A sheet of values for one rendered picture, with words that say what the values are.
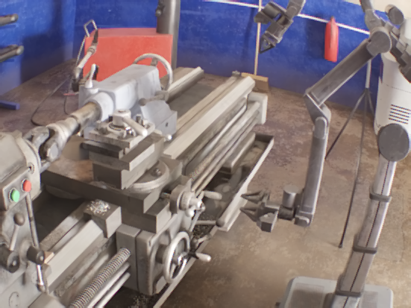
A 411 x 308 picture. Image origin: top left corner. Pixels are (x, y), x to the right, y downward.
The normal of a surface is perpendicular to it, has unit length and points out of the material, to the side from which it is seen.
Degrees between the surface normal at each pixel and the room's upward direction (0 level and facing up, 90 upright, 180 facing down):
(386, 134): 90
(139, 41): 90
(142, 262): 90
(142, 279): 90
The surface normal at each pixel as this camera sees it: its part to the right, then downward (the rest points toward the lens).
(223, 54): -0.37, 0.39
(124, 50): -0.04, 0.44
